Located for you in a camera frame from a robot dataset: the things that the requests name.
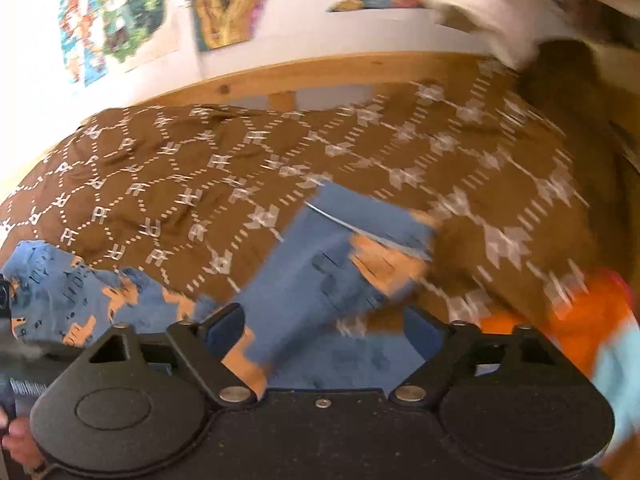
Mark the blue pants with orange print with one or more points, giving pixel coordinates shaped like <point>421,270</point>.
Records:
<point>300,285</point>

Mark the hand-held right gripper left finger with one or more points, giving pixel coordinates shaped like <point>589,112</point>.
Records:
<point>226,329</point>

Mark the white garment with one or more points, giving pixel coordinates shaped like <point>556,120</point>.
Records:
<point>500,5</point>

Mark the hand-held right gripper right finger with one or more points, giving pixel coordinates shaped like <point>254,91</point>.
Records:
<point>422,334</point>

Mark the wooden bed frame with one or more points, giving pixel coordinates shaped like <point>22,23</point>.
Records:
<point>350,71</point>

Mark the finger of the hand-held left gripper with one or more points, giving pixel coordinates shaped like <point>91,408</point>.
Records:
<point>60,351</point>

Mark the colourful wall poster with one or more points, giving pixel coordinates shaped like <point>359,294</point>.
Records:
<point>120,15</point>
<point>225,5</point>

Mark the brown orange turquoise printed blanket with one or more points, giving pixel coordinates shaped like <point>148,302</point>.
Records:
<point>200,180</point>

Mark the person's left hand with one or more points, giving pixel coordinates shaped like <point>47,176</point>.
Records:
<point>20,442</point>

